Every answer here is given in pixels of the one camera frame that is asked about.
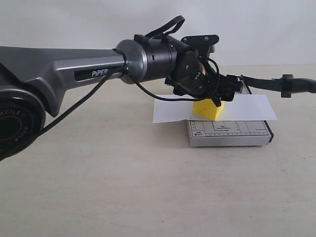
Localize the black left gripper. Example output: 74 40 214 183
204 73 241 102

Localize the white paper strip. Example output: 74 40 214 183
153 94 277 123

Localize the yellow foam block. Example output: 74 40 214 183
193 99 225 120

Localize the black cutter blade arm handle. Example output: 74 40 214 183
226 74 316 98

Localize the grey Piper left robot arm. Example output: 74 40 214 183
0 33 242 159

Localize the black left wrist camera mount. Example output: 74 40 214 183
181 35 220 58

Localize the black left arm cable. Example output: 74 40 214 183
0 15 222 161

